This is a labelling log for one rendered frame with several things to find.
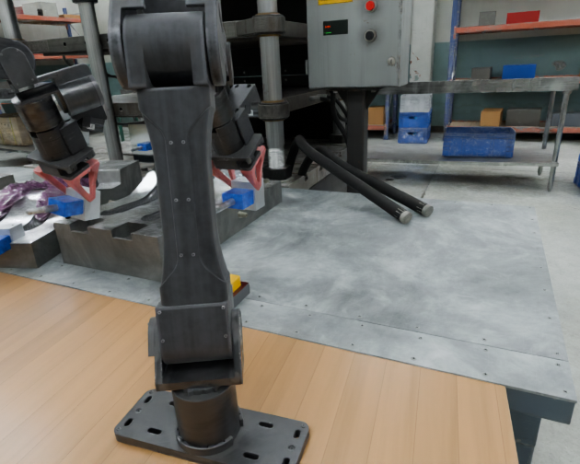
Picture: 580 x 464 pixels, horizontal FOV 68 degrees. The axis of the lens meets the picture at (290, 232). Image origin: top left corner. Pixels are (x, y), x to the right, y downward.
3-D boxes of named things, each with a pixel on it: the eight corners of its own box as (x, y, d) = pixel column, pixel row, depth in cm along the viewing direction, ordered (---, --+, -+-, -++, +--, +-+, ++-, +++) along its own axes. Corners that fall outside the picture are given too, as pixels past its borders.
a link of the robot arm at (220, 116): (204, 113, 74) (188, 76, 69) (237, 105, 73) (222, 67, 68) (203, 137, 69) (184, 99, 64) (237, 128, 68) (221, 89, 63)
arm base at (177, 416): (139, 338, 49) (95, 379, 43) (308, 369, 43) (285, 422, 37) (151, 394, 52) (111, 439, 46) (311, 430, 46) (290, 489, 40)
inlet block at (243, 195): (228, 226, 72) (226, 195, 70) (203, 224, 74) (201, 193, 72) (264, 205, 83) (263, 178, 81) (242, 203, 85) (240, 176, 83)
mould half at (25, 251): (38, 268, 87) (22, 216, 83) (-77, 267, 90) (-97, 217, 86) (145, 195, 133) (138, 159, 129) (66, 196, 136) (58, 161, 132)
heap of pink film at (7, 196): (52, 220, 96) (42, 186, 93) (-21, 221, 98) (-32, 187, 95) (110, 188, 120) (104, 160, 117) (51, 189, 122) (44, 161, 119)
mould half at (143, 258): (165, 283, 78) (153, 212, 73) (63, 262, 88) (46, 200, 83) (282, 201, 120) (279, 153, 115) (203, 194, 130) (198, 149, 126)
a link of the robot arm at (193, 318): (176, 347, 47) (140, 27, 41) (237, 342, 47) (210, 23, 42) (162, 376, 41) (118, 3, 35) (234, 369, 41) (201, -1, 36)
